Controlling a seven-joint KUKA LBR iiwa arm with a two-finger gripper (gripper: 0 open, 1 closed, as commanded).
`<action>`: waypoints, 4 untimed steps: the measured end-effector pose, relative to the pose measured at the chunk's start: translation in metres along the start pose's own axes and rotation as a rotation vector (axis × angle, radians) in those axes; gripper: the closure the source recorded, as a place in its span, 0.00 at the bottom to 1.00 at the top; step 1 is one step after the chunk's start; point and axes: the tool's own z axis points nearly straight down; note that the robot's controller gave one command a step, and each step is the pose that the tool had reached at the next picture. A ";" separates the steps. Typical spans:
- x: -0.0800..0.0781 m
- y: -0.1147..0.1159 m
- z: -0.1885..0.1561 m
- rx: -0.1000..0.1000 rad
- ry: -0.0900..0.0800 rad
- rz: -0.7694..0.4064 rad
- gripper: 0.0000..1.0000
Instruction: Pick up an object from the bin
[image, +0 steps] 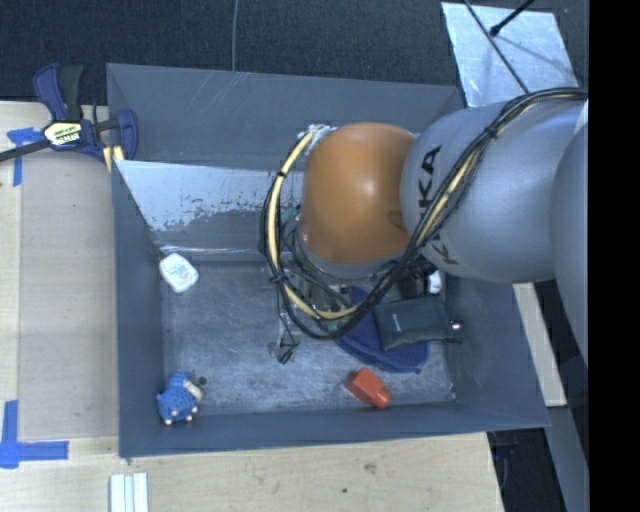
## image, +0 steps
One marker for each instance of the red plastic block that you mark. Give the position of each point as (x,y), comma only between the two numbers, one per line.
(367,387)

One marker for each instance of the dark blue cloth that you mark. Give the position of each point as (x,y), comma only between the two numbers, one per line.
(395,357)

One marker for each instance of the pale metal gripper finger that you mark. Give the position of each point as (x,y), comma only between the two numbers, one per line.
(295,330)
(282,334)

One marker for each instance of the black cylinder on white bracket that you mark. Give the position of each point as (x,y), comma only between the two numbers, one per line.
(434,283)

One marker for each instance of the pale wood flat board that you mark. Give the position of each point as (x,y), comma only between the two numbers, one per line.
(65,300)

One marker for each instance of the blue toy sheep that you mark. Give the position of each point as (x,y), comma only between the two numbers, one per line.
(176,400)

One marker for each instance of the grey metal bin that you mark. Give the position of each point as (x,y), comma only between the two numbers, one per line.
(235,320)

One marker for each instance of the small white packet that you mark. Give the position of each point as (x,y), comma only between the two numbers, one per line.
(178,272)

